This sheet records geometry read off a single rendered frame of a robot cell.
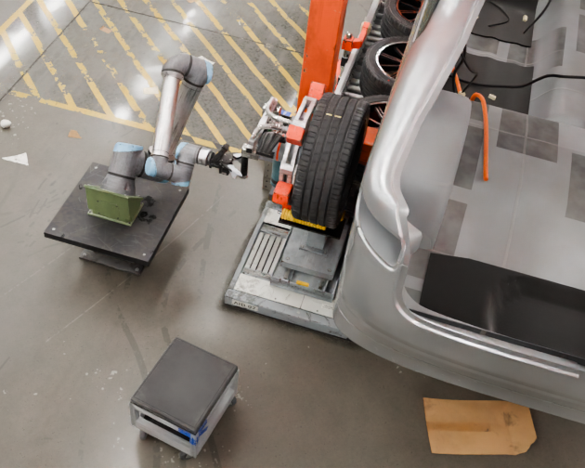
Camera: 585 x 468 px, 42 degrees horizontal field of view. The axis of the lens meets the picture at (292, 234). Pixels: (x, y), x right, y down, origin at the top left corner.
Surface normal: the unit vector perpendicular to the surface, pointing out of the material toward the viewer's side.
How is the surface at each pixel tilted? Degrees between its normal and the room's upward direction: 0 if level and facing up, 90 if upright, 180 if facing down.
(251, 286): 0
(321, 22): 90
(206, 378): 0
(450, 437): 2
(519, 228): 22
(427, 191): 55
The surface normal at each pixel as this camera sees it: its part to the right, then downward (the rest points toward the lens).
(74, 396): 0.10, -0.67
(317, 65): -0.28, 0.69
